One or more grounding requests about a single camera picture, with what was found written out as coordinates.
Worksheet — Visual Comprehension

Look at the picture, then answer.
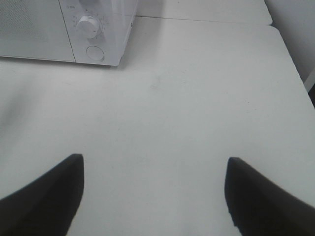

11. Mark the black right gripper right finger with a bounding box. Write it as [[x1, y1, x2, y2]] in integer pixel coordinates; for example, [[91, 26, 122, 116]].
[[224, 157, 315, 236]]

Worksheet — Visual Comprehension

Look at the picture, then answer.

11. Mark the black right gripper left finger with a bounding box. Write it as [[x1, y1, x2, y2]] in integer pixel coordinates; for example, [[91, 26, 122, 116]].
[[0, 154, 84, 236]]

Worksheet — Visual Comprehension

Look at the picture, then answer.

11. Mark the white microwave door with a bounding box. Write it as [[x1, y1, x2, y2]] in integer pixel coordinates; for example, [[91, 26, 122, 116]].
[[0, 0, 75, 61]]

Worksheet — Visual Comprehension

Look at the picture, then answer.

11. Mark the white timer knob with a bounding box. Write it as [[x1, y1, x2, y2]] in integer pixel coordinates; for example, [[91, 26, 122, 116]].
[[76, 15, 101, 39]]

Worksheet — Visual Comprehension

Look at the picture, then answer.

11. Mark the white microwave oven body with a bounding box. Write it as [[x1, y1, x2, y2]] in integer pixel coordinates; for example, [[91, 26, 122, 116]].
[[0, 0, 138, 67]]

